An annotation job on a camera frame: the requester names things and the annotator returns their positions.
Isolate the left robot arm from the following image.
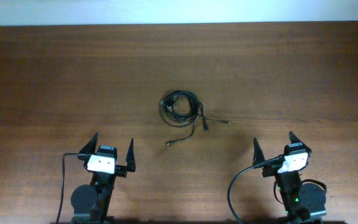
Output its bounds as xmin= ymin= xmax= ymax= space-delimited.
xmin=70 ymin=133 xmax=136 ymax=224

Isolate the thin black cable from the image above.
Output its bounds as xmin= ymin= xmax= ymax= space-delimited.
xmin=160 ymin=93 xmax=231 ymax=146

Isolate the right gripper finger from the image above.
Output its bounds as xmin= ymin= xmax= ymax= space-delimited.
xmin=288 ymin=131 xmax=303 ymax=146
xmin=252 ymin=138 xmax=265 ymax=166

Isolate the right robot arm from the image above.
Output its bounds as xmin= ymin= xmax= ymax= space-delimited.
xmin=252 ymin=132 xmax=327 ymax=223

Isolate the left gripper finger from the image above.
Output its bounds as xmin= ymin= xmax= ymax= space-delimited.
xmin=78 ymin=133 xmax=99 ymax=161
xmin=126 ymin=138 xmax=136 ymax=172

